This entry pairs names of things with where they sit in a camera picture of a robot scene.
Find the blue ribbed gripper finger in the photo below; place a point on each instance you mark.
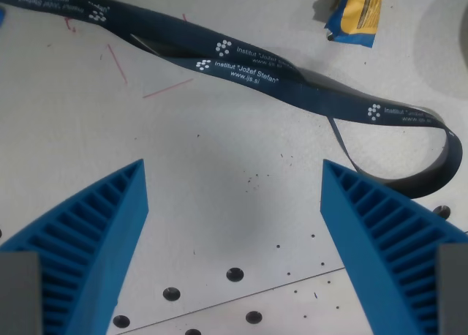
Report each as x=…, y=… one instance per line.
x=369, y=232
x=98, y=240

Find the yellow and blue snack wrapper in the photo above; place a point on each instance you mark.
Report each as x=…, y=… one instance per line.
x=360, y=13

